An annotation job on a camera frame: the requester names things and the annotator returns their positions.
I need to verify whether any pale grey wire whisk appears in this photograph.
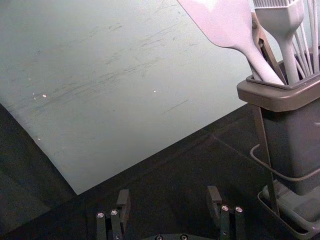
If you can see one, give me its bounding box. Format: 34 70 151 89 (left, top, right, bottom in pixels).
291 0 320 79

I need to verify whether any pale wall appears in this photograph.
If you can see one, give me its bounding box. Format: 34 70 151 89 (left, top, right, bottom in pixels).
0 0 320 196

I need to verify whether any pale grey silicone brush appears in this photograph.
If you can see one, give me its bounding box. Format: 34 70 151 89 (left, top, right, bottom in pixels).
253 0 306 85

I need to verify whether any grey plastic utensil holder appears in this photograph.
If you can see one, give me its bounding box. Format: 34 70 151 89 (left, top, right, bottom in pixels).
236 59 320 223

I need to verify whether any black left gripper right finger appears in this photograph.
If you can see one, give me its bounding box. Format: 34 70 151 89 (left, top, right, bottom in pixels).
206 185 247 240

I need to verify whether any black table cloth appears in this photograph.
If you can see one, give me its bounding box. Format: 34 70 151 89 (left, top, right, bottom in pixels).
0 101 320 240

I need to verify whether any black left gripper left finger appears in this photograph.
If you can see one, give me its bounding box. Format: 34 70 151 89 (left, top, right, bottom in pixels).
95 188 132 240

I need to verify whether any pale grey silicone spatula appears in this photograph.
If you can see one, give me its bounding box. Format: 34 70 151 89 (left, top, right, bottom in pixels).
176 0 286 85

